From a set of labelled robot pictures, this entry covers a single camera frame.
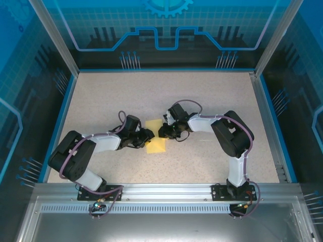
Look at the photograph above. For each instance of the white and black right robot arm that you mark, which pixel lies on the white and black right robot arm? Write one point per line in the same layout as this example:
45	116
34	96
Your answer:
199	123

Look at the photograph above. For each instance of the aluminium frame post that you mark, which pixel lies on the aluminium frame post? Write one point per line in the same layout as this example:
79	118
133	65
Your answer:
58	40
277	37

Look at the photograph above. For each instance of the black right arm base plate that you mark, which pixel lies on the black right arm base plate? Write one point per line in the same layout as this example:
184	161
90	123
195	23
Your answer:
217	192

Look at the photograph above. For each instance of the aluminium mounting rail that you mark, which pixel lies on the aluminium mounting rail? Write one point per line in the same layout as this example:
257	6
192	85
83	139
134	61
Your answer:
166	192

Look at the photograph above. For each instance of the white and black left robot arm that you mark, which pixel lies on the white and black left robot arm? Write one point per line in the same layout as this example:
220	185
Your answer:
106	143

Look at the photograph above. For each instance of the aluminium side rail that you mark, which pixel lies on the aluminium side rail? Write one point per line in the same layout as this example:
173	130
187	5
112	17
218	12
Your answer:
263	106

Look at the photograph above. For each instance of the yellow cloth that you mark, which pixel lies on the yellow cloth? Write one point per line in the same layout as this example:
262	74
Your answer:
156	147

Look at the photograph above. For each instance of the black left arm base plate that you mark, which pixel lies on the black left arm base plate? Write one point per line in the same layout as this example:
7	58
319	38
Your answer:
81	197

